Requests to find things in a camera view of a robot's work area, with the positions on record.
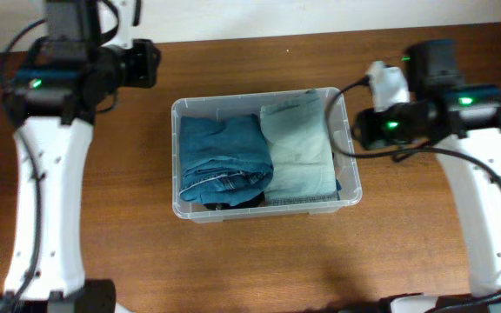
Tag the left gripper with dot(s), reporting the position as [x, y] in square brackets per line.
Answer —
[145, 51]

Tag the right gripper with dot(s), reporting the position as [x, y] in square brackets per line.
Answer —
[365, 134]

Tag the blue garment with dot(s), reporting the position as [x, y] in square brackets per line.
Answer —
[339, 188]

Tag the light grey jeans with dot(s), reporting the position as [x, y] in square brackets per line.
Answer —
[297, 137]

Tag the dark blue jeans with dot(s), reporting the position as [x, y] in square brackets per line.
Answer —
[226, 161]

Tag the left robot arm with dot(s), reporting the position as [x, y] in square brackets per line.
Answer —
[52, 102]

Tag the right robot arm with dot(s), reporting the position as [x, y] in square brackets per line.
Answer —
[467, 144]

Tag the clear plastic storage bin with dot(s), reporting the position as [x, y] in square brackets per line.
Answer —
[221, 107]

